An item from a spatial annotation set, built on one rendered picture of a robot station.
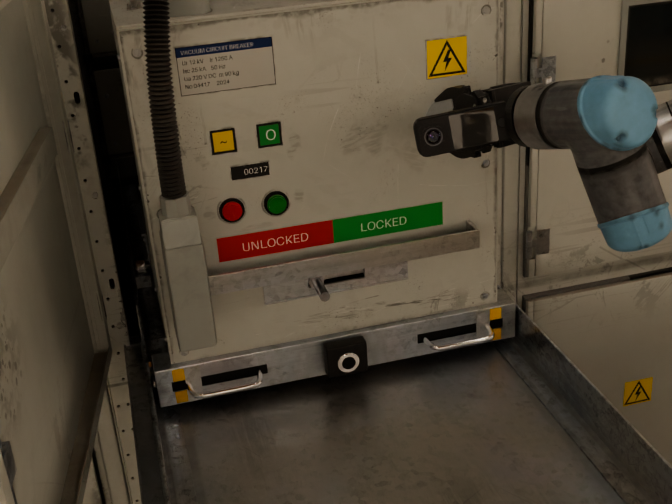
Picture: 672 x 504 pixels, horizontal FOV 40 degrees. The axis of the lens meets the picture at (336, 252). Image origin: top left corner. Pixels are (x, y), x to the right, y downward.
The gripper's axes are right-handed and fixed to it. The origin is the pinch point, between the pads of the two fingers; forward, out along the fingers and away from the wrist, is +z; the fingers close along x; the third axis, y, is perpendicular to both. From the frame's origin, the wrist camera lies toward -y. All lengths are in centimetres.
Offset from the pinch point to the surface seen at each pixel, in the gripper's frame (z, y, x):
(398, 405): 4.1, -9.7, -38.0
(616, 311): 21, 48, -44
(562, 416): -10.9, 6.7, -41.5
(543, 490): -20.1, -5.1, -44.4
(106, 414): 47, -42, -39
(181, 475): 6, -41, -37
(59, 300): 26, -47, -14
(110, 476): 50, -43, -51
